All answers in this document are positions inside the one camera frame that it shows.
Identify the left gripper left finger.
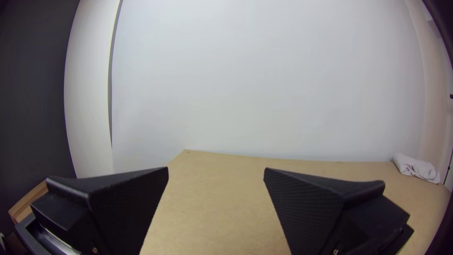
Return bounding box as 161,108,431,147
30,166,169,255

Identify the grey t-shirt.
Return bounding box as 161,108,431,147
392,152,442,185

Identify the small labelled cardboard box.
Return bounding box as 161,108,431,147
8,179,49,225

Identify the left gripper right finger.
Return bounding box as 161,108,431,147
263,167,415,255

